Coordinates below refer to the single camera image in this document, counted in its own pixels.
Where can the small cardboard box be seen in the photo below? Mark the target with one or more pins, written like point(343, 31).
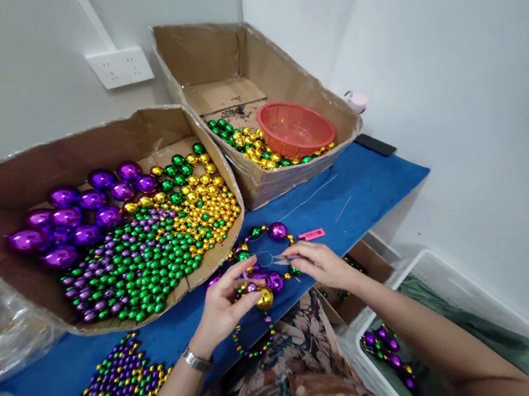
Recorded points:
point(366, 262)

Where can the thin clear thread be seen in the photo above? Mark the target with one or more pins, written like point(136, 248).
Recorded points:
point(310, 198)

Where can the pile of large purple beads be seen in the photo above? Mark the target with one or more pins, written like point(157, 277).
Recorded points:
point(67, 216)

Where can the large cardboard box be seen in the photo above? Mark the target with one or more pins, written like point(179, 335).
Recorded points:
point(3, 181)

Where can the black phone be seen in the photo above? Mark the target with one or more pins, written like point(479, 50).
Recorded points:
point(375, 145)

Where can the person's left hand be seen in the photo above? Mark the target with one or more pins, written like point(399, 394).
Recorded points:
point(217, 307)

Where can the pile of gold green beads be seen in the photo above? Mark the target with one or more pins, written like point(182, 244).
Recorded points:
point(248, 147)

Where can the person's right hand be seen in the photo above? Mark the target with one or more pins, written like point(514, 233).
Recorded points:
point(328, 263)

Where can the blue cloth mat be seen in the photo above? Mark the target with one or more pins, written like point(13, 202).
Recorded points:
point(359, 187)

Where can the tall cardboard box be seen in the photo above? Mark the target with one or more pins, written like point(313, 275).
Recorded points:
point(231, 61)

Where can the white wall socket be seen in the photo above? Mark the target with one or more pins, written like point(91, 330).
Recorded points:
point(120, 68)

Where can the green cloth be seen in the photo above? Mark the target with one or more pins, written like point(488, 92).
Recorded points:
point(491, 337)

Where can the pink paper tag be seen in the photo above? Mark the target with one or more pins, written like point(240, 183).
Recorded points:
point(312, 234)

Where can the white plastic crate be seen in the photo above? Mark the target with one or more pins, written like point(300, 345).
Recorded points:
point(462, 286)

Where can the person's left thumb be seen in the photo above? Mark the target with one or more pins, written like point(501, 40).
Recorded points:
point(248, 299)

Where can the person's left index finger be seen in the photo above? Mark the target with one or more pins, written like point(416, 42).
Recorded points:
point(238, 268)

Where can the person's left fingers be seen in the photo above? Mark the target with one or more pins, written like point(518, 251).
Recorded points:
point(238, 282)

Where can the orange plastic basket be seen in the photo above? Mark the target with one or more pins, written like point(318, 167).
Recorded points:
point(296, 129)

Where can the person's right index finger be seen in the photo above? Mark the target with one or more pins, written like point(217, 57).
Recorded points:
point(298, 249)

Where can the person's right thumb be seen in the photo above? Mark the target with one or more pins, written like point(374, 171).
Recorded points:
point(303, 265)

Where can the person's body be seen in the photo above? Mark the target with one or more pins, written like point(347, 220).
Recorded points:
point(281, 388)

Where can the pink cup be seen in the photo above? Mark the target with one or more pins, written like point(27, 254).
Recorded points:
point(358, 101)

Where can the pile of small mixed beads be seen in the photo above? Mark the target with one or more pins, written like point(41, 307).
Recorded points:
point(152, 257)

